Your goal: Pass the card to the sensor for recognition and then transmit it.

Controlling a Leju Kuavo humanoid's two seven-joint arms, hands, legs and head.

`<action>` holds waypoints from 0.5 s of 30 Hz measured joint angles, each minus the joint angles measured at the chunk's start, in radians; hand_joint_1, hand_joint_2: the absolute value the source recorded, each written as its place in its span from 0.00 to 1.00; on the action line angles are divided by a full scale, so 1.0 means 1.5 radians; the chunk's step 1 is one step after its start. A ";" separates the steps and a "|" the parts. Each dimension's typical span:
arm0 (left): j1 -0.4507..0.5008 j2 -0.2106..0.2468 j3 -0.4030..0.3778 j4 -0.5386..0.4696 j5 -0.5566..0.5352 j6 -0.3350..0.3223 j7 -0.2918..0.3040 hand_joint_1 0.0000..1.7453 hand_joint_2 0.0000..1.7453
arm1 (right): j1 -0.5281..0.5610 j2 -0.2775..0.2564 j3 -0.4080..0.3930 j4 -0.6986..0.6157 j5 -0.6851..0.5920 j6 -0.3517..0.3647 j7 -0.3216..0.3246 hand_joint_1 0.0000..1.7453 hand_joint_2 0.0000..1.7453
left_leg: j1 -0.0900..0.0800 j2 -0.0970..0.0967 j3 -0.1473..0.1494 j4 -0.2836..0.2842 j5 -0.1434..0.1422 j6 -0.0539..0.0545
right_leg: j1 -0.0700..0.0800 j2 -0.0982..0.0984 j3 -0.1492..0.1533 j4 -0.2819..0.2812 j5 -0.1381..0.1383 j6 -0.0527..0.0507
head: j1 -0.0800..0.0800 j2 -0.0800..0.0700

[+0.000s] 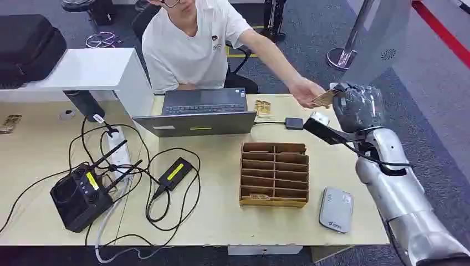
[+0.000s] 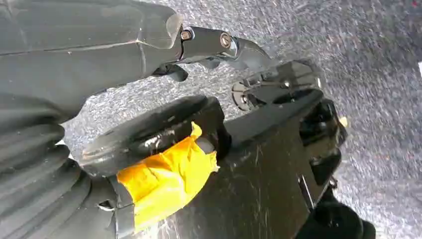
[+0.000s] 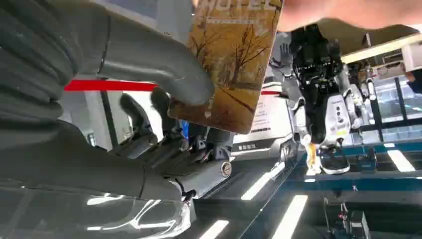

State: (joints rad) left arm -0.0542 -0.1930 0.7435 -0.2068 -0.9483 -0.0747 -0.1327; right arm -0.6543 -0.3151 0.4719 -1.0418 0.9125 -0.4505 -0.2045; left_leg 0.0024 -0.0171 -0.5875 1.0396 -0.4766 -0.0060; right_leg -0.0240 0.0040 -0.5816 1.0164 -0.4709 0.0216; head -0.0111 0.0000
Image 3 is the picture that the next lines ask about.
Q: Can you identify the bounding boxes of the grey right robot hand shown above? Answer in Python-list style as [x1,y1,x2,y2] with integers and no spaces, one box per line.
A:
[0,13,233,203]

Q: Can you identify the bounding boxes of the red barrier belt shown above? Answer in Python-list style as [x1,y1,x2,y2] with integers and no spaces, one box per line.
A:
[64,79,288,97]

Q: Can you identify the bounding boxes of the black barrier pole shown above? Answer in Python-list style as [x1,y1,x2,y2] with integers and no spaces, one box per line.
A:
[100,90,119,150]

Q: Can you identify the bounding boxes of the ribbed grey right arm sleeve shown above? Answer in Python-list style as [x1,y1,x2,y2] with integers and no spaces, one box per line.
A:
[0,0,111,126]

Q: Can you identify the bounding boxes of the white printed sign board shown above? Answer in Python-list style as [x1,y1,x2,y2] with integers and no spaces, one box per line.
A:
[231,82,295,153]

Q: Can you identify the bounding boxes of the black and white humanoid robot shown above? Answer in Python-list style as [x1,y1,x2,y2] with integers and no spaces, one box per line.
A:
[269,23,375,175]

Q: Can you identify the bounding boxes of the person's hand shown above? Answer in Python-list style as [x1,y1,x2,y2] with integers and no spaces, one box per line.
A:
[278,0,422,33]

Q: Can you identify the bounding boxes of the pale wooden shelf beam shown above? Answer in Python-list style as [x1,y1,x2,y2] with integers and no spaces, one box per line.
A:
[340,32,422,65]

